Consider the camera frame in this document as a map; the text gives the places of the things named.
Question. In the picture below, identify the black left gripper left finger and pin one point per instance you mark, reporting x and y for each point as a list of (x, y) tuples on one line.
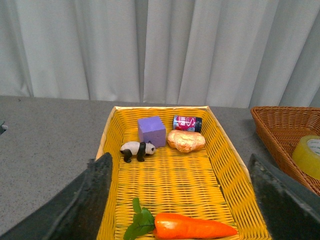
[(75, 213)]

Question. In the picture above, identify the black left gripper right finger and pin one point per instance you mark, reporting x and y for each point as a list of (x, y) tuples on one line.
[(291, 211)]

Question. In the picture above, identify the clear packing tape roll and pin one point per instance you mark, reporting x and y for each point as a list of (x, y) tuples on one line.
[(306, 155)]

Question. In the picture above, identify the brown wicker basket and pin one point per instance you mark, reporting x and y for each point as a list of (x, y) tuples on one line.
[(280, 129)]

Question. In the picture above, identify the yellow woven basket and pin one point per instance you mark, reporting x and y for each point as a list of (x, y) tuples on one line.
[(212, 183)]

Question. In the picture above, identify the toy panda figure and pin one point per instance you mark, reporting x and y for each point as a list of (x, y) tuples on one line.
[(138, 149)]

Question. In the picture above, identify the toy orange carrot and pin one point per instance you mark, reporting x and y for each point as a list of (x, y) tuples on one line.
[(173, 226)]

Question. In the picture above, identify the purple cube block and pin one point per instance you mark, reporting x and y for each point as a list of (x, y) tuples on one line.
[(151, 129)]

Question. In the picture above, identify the toy bread roll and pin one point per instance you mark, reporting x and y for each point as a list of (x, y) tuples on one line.
[(186, 141)]

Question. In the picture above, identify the small red labelled can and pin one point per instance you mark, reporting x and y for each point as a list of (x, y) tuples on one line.
[(187, 123)]

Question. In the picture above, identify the white curtain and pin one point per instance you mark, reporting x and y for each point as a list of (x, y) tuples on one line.
[(226, 53)]

